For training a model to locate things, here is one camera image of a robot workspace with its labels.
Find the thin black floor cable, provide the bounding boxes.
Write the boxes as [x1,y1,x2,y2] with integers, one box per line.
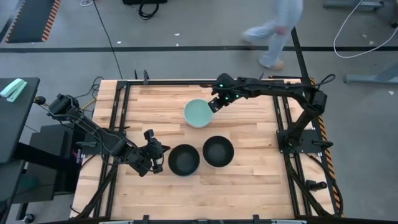
[92,0,124,80]

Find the black side desk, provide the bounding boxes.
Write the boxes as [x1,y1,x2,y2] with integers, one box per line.
[0,77,40,164]

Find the black cable bundle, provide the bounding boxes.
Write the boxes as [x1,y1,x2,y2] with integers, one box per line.
[73,154,121,220]
[284,152,343,217]

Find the grey table foot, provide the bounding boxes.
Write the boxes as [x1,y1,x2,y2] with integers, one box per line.
[323,0,385,10]
[343,62,398,85]

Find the orange black hazard strip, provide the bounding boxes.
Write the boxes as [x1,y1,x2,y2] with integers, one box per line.
[308,77,343,217]

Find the mint green bowl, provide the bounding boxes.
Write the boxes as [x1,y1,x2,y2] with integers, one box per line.
[183,98,214,128]

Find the person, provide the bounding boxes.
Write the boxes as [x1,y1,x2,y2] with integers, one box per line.
[240,0,304,71]

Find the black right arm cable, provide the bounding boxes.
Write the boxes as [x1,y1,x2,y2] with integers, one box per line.
[316,73,336,91]

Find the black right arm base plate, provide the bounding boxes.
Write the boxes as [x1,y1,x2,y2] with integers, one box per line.
[276,129,326,154]

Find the yellow cable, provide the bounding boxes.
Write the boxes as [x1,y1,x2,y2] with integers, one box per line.
[79,98,98,113]

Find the mint green stapler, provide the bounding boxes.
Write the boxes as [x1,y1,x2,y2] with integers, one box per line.
[0,78,28,103]

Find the black equipment box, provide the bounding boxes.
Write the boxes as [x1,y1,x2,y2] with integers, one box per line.
[122,0,168,6]

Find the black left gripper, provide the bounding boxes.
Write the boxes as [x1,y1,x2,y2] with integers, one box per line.
[126,129,171,177]

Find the black aluminium table frame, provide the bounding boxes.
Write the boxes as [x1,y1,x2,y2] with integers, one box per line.
[71,79,343,224]

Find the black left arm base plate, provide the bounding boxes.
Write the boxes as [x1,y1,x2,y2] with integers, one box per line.
[81,130,125,156]

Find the white floor cable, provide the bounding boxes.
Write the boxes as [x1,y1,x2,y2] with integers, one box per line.
[333,0,398,59]

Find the black mat with orange stripes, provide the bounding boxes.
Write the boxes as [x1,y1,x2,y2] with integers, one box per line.
[0,0,62,44]

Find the black clamp handle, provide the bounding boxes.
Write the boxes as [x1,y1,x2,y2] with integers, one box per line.
[305,179,328,192]

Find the coiled black cable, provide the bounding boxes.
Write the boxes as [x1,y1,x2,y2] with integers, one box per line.
[138,2,160,21]

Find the black computer box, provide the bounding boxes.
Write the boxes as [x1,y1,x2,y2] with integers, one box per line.
[29,123,88,194]

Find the black bowl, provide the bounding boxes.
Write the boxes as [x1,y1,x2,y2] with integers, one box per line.
[202,135,235,169]
[167,144,201,177]

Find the tangled black cables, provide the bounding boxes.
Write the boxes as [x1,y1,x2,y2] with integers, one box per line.
[39,75,105,126]

